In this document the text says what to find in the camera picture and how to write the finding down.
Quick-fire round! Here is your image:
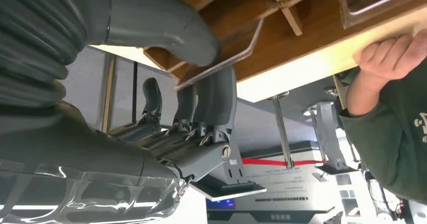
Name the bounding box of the red barrier belt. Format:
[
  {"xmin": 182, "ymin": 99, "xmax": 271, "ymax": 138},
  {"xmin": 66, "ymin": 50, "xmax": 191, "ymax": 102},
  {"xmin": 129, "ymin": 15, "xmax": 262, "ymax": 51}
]
[{"xmin": 241, "ymin": 157, "xmax": 325, "ymax": 168}]

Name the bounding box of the white kiosk machine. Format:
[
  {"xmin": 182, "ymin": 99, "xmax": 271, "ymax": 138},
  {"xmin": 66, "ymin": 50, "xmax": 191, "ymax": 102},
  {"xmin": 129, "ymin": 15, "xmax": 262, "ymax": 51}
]
[{"xmin": 206, "ymin": 141, "xmax": 336, "ymax": 224}]

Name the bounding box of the ribbed grey right arm sleeve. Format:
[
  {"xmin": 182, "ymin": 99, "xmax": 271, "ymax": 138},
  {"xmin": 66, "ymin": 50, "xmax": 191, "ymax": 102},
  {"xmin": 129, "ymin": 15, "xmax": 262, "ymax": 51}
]
[{"xmin": 0, "ymin": 0, "xmax": 88, "ymax": 108}]

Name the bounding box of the brown wooden desk organizer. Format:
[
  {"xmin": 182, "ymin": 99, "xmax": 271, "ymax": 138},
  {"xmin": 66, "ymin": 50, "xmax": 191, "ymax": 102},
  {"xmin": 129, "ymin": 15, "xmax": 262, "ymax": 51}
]
[{"xmin": 140, "ymin": 0, "xmax": 427, "ymax": 83}]

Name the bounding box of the white shelf unit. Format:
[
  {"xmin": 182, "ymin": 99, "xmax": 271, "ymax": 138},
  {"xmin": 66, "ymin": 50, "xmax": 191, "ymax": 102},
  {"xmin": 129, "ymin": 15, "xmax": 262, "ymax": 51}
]
[{"xmin": 334, "ymin": 173, "xmax": 363, "ymax": 217}]

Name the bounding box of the person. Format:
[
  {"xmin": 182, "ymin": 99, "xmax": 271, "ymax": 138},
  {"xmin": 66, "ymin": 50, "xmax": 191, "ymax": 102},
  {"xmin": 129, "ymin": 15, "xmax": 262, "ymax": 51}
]
[{"xmin": 338, "ymin": 28, "xmax": 427, "ymax": 205}]

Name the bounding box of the metal window frame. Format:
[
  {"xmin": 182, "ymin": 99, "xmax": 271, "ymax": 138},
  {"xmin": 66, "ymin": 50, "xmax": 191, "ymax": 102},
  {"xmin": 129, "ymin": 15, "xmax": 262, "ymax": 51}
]
[{"xmin": 98, "ymin": 53, "xmax": 139, "ymax": 133}]

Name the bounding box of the clear acrylic card holder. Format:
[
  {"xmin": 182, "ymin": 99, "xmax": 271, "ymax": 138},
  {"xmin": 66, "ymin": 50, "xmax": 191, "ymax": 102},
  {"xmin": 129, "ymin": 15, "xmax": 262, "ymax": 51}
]
[
  {"xmin": 174, "ymin": 16, "xmax": 266, "ymax": 92},
  {"xmin": 333, "ymin": 0, "xmax": 427, "ymax": 30}
]

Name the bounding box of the silver stanchion post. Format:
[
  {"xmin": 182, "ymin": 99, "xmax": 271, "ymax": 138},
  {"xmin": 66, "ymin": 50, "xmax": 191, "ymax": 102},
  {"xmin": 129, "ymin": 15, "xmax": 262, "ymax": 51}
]
[{"xmin": 268, "ymin": 92, "xmax": 296, "ymax": 169}]

